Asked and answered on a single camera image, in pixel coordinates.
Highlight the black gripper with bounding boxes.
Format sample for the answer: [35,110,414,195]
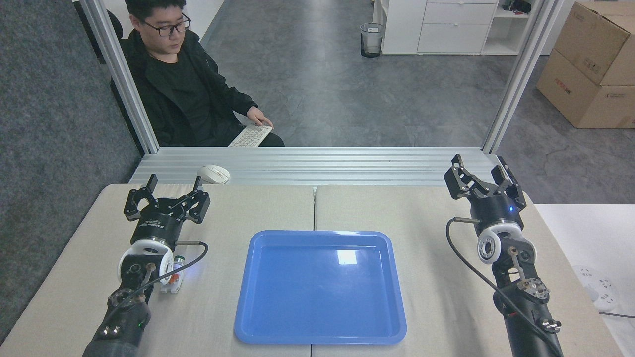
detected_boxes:
[124,174,211,251]
[443,154,527,237]

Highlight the white orange switch part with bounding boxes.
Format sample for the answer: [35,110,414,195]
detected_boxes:
[160,255,187,294]

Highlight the blue plastic tray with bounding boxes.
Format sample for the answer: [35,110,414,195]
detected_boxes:
[234,230,408,345]

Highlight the person's left hand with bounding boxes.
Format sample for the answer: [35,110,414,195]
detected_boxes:
[247,106,274,129]

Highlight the white computer mouse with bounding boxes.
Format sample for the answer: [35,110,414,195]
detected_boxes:
[197,165,231,185]

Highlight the white keyboard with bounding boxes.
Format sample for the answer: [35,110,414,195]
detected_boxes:
[228,124,273,148]

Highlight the person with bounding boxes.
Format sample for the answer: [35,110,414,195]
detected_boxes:
[121,0,286,148]

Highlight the white side table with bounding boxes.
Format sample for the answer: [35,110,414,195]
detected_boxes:
[533,204,635,357]

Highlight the large cardboard box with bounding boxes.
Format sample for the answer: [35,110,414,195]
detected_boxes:
[536,49,635,129]

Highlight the white power strip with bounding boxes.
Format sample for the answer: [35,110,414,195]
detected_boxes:
[571,265,620,313]

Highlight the white drawer cabinet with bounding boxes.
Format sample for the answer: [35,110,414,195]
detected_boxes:
[372,0,534,56]

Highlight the grey waste bin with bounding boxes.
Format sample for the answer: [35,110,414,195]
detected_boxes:
[360,23,385,58]

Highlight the small cardboard box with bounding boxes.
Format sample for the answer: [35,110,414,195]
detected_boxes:
[554,1,635,87]

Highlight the black office chair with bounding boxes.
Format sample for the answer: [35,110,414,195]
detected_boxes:
[106,9,124,41]

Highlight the silver aluminium post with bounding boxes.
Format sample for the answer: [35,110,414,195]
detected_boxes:
[79,0,160,155]
[481,0,566,154]

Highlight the silver aluminium rail platform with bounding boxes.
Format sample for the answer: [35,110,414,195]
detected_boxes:
[129,147,508,187]

